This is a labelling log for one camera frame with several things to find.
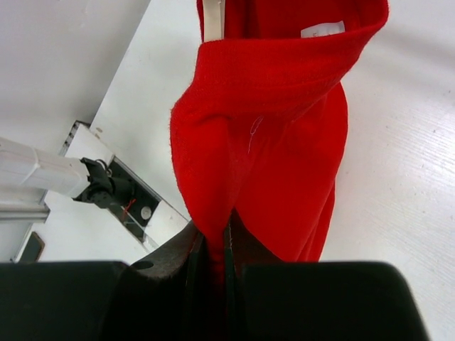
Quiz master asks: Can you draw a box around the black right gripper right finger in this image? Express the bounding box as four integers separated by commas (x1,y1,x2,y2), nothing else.
224,212,429,340

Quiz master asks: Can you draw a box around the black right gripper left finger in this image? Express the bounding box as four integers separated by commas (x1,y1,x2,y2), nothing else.
1,224,203,340

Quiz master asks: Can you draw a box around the red t shirt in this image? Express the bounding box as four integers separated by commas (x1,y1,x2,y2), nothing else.
169,0,392,341

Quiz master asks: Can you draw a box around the beige wooden hanger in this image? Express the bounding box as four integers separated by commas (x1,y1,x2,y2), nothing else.
203,0,225,43

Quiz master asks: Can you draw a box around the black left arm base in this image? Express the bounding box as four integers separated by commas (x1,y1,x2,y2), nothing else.
75,158,161,242

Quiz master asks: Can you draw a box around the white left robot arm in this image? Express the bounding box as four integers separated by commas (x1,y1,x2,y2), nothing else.
1,138,90,198

